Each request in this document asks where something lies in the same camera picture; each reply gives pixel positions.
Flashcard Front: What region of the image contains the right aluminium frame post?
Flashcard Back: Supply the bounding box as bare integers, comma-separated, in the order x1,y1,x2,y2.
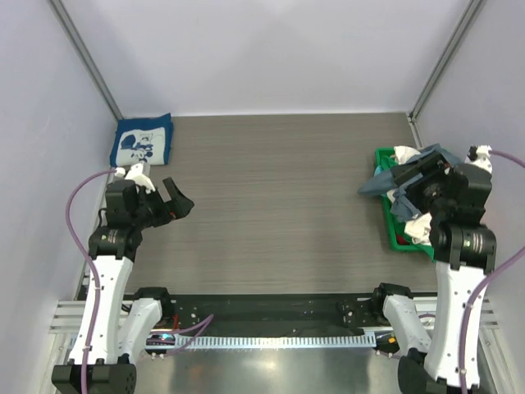
408,0,486,124

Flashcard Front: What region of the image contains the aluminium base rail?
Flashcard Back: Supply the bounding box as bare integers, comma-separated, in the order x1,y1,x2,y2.
49,299,136,336

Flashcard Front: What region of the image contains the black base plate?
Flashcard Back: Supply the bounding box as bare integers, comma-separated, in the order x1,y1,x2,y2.
171,293,389,338

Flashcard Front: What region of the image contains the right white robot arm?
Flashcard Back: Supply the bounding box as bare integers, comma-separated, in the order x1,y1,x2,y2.
369,145,497,393

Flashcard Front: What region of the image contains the left aluminium frame post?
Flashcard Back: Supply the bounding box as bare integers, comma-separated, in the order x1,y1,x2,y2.
48,0,123,120

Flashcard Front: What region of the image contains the slotted cable duct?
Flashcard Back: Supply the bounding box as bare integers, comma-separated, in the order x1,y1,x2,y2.
188,332,377,350

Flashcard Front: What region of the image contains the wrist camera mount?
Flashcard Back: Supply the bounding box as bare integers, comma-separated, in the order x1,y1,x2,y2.
464,145,492,174
115,163,156,193

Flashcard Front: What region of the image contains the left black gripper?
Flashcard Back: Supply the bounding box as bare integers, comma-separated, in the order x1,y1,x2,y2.
130,177,193,230

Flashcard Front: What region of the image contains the folded blue printed t shirt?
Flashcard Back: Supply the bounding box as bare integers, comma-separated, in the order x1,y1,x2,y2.
109,113,174,167

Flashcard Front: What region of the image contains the white t shirt in bin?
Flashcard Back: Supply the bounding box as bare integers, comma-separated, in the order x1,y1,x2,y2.
394,145,431,246

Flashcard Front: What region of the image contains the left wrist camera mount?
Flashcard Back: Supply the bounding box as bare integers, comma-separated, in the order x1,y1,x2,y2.
115,163,156,193

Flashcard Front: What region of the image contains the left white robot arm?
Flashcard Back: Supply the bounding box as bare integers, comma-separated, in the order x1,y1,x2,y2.
52,178,194,393

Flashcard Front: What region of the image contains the green plastic bin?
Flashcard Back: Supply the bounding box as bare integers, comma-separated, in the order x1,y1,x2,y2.
374,147,434,261

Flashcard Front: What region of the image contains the aluminium frame post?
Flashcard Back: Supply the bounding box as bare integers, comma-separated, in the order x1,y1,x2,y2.
408,0,486,124
48,0,123,120

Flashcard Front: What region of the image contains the grey-blue t shirt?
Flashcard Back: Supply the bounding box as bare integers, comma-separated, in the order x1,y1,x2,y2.
358,144,461,222

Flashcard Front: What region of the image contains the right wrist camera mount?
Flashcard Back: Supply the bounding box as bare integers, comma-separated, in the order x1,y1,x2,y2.
464,145,492,174

